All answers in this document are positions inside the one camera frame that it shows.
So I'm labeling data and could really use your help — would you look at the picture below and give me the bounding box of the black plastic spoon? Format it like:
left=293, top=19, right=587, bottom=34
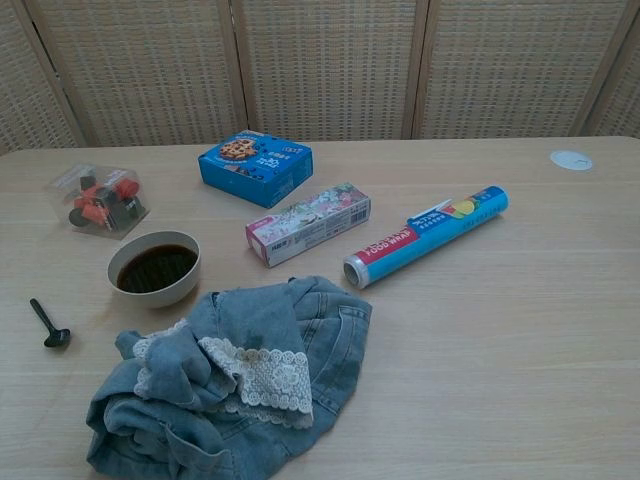
left=28, top=298, right=73, bottom=350

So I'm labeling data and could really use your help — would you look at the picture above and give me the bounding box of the black bowl with white rim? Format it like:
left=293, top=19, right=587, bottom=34
left=106, top=230, right=202, bottom=309

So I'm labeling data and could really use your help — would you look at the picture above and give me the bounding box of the floral toothpaste box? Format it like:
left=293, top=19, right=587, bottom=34
left=244, top=181, right=372, bottom=269

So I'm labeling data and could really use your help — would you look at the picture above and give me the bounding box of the blue cookie box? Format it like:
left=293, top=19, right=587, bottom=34
left=197, top=130, right=314, bottom=210

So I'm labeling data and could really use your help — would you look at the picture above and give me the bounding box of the denim garment with lace trim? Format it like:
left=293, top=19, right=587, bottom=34
left=85, top=276, right=374, bottom=480

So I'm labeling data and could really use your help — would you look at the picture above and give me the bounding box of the blue plastic food wrap roll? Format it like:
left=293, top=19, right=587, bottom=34
left=342, top=185, right=512, bottom=289

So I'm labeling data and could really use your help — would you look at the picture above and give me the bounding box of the woven bamboo screen panel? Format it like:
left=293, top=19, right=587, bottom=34
left=219, top=0, right=430, bottom=144
left=574, top=0, right=640, bottom=139
left=14, top=0, right=250, bottom=149
left=403, top=0, right=632, bottom=142
left=0, top=0, right=89, bottom=156

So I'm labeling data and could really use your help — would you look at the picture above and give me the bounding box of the clear box of black-orange pieces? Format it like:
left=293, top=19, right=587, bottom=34
left=47, top=163, right=151, bottom=241

